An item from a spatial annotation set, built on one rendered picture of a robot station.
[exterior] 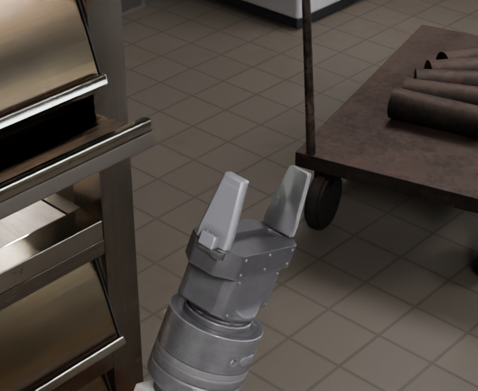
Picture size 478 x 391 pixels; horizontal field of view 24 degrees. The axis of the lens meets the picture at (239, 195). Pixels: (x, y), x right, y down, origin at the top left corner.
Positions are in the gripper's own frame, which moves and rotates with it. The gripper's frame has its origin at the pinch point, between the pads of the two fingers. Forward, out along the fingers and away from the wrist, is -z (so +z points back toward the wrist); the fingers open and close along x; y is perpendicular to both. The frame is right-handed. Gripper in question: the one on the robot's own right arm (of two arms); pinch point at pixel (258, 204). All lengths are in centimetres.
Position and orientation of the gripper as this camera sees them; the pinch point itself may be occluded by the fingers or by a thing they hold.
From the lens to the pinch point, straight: 97.3
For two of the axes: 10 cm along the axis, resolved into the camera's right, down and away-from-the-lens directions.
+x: -5.3, 0.7, -8.5
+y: -7.8, -4.3, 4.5
